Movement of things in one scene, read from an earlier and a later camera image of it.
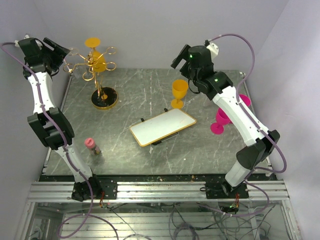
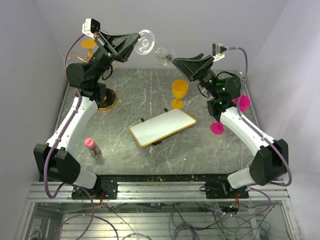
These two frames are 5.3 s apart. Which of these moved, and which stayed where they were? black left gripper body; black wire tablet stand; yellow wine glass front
Moved: black left gripper body
Stayed: yellow wine glass front; black wire tablet stand
